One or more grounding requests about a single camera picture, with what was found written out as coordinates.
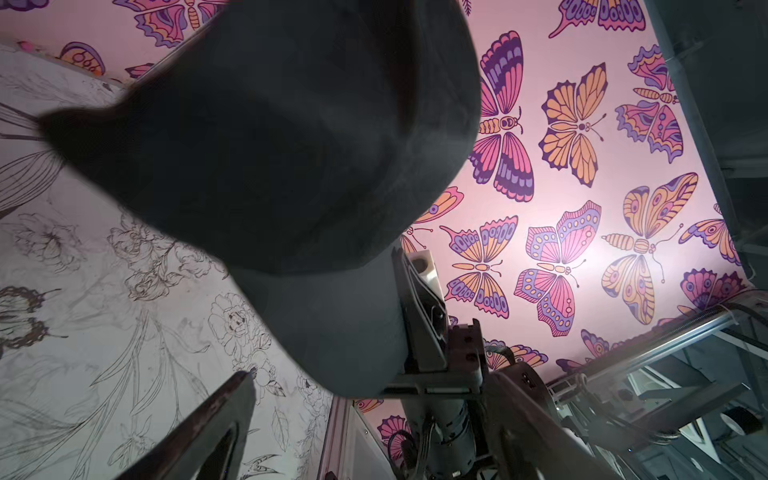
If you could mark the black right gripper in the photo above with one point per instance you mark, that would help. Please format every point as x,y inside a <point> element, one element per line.
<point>444,390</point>

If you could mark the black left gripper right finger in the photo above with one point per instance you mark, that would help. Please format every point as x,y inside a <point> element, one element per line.
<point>526,443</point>

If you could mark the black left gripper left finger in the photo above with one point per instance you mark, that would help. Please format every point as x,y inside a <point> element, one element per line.
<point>209,443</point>

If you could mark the black cap with white patch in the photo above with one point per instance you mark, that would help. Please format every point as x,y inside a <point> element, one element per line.
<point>295,141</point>

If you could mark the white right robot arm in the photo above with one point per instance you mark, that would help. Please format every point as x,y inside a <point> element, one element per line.
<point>595,422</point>

